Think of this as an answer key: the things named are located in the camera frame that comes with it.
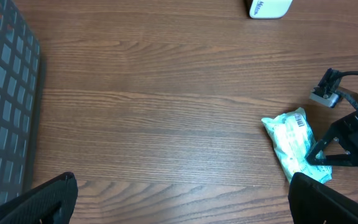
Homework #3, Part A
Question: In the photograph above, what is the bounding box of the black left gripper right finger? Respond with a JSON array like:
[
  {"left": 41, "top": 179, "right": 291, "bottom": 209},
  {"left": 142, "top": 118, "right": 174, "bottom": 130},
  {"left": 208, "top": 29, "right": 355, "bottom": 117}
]
[{"left": 288, "top": 172, "right": 358, "bottom": 224}]

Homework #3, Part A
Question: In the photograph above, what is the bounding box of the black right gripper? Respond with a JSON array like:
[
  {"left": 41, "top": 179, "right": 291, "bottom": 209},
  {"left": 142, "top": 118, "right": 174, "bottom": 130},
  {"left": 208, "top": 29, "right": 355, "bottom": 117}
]
[{"left": 306, "top": 112, "right": 358, "bottom": 167}]

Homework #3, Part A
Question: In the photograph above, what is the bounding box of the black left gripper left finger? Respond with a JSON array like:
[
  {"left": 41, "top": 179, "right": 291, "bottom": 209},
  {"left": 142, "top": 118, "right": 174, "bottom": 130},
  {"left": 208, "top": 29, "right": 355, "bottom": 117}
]
[{"left": 0, "top": 172, "right": 78, "bottom": 224}]

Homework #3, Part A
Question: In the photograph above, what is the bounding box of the light blue wipes packet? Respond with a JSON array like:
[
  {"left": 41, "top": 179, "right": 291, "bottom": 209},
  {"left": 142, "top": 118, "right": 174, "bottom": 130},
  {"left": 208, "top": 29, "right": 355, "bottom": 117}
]
[{"left": 261, "top": 108, "right": 332, "bottom": 184}]

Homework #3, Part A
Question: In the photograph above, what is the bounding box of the white barcode scanner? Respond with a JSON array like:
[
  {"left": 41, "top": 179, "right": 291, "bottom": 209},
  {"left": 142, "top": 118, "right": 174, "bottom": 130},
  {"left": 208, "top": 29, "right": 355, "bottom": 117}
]
[{"left": 245, "top": 0, "right": 293, "bottom": 19}]

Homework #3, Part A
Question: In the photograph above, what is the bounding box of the grey plastic mesh basket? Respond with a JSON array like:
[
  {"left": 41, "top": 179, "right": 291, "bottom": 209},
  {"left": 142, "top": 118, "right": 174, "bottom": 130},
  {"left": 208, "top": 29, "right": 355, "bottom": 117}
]
[{"left": 0, "top": 0, "right": 46, "bottom": 205}]

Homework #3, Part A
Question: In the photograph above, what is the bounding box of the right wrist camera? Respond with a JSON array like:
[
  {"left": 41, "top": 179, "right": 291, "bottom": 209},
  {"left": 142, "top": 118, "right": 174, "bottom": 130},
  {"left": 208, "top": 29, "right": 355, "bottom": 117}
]
[{"left": 310, "top": 68, "right": 341, "bottom": 108}]

